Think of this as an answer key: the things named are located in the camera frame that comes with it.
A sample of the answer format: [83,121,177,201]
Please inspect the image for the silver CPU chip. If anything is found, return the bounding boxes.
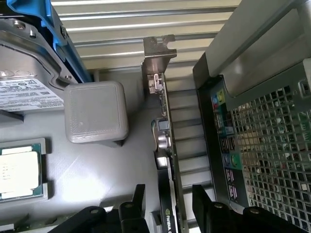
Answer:
[0,143,44,201]

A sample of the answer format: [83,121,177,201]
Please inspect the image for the grey 3D-printed parts rack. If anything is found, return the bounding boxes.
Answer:
[0,68,214,233]

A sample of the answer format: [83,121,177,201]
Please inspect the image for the hard drive in blue caddy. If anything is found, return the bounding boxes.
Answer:
[5,0,92,84]

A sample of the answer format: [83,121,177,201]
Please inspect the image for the silver hard disk drive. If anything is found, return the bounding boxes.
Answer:
[0,18,73,115]

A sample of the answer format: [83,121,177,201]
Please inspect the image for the grey PC case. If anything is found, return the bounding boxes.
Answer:
[192,0,311,233]

